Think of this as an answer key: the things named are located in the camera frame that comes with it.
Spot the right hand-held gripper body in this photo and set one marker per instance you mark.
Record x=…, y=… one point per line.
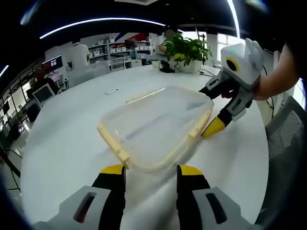
x=247, y=64

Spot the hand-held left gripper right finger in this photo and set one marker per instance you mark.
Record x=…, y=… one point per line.
x=194, y=189

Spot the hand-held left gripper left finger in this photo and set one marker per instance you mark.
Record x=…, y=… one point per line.
x=108, y=191

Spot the person's right hand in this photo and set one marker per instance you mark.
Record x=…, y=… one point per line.
x=262, y=91

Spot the white plant pot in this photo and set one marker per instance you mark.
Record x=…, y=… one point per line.
x=193, y=66

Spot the black tripod stand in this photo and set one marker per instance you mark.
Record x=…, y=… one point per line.
x=202, y=40

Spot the bright curved ceiling light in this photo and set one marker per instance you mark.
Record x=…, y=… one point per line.
x=234, y=16

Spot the green leafy plant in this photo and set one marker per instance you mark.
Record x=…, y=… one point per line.
x=184, y=46

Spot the black desktop item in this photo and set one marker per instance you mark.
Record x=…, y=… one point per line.
x=166, y=68

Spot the grey mesh chair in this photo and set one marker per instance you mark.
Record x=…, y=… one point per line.
x=283, y=148

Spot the paper cup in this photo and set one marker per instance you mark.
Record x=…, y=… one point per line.
x=156, y=65

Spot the small white flat device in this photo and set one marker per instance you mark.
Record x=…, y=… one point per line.
x=112, y=91

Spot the white storage shelving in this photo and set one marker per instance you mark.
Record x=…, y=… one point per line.
x=115, y=48

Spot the long curved ceiling light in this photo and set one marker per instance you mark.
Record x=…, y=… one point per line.
x=96, y=22

